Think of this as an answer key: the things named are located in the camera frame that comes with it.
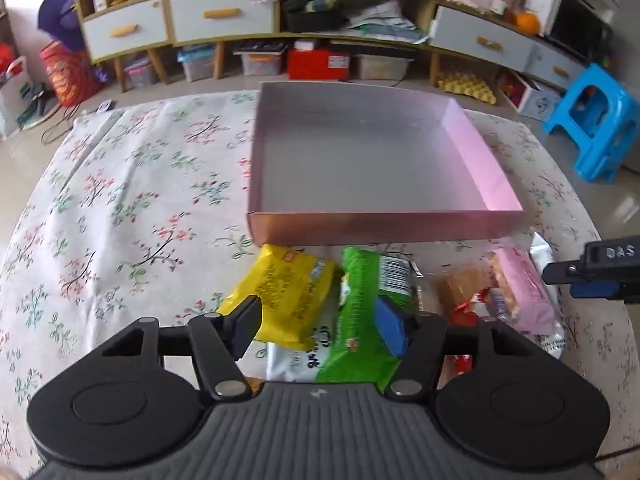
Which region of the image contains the floral tablecloth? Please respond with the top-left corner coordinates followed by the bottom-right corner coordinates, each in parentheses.
top-left (0, 91), bottom-right (633, 480)

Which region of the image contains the red candy wrapper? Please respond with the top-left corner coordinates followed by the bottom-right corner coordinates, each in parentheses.
top-left (447, 287), bottom-right (501, 376)

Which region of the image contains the green snack packet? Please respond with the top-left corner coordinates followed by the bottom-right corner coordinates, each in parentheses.
top-left (315, 246), bottom-right (423, 396)

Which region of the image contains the blue plastic stool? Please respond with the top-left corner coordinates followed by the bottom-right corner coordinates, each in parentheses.
top-left (542, 63), bottom-right (640, 183)

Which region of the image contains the orange fruit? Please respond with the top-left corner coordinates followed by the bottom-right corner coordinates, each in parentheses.
top-left (515, 11), bottom-right (542, 36)

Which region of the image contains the purple bag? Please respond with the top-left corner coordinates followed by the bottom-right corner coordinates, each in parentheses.
top-left (39, 0), bottom-right (83, 53)

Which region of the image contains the small grey drawer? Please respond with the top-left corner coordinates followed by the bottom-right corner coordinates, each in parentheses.
top-left (527, 42), bottom-right (586, 90)

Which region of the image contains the yellow egg tray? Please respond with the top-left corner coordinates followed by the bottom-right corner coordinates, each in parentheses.
top-left (436, 71), bottom-right (498, 106)

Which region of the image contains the red box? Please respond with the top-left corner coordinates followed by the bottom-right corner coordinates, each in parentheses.
top-left (286, 47), bottom-right (353, 81)

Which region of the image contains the white drawer with orange handle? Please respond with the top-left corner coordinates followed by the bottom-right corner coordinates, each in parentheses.
top-left (81, 0), bottom-right (169, 63)
top-left (169, 0), bottom-right (276, 43)

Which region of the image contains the red patterned bag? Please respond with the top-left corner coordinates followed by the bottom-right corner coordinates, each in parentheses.
top-left (40, 40), bottom-right (103, 107)

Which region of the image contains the black storage box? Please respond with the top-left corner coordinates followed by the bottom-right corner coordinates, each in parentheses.
top-left (282, 0), bottom-right (351, 33)

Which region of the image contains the pink cardboard box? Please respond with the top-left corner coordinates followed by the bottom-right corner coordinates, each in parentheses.
top-left (245, 81), bottom-right (525, 247)

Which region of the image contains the pink snack packet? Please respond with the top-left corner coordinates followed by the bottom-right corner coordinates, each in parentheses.
top-left (487, 246), bottom-right (558, 335)

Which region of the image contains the black microwave oven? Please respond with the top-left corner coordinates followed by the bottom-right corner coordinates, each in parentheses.
top-left (545, 0), bottom-right (615, 63)

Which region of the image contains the low wooden stand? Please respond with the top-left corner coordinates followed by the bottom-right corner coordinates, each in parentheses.
top-left (277, 0), bottom-right (591, 92)

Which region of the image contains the pile of papers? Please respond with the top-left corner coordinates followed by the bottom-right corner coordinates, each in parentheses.
top-left (347, 0), bottom-right (431, 43)

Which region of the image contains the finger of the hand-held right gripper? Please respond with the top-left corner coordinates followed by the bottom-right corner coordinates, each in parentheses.
top-left (542, 259), bottom-right (640, 304)

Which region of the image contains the yellow snack packet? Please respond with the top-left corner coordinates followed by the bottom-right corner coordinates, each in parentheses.
top-left (218, 243), bottom-right (337, 352)

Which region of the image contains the thin black floor cable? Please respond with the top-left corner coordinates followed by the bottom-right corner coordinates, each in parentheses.
top-left (41, 105), bottom-right (83, 146)

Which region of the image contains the silver white snack packet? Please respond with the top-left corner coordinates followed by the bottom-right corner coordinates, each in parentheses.
top-left (529, 232), bottom-right (569, 358)

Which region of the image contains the white shopping bag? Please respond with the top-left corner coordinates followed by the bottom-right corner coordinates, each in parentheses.
top-left (0, 56), bottom-right (33, 141)

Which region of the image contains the grey drawer with orange handle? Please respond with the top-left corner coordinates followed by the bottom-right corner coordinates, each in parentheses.
top-left (429, 5), bottom-right (536, 72)

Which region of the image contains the blue lid storage bin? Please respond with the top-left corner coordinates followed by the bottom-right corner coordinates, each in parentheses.
top-left (177, 45), bottom-right (217, 82)

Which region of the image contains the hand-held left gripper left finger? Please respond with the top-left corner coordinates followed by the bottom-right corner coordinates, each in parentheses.
top-left (101, 296), bottom-right (264, 403)

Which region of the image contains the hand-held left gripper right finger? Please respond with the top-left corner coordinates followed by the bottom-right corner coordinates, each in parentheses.
top-left (374, 295), bottom-right (546, 402)

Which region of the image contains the white printed carton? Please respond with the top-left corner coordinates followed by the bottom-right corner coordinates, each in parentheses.
top-left (500, 70), bottom-right (563, 121)

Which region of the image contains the black lid storage bin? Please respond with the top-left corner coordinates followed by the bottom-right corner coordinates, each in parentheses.
top-left (234, 42), bottom-right (288, 77)

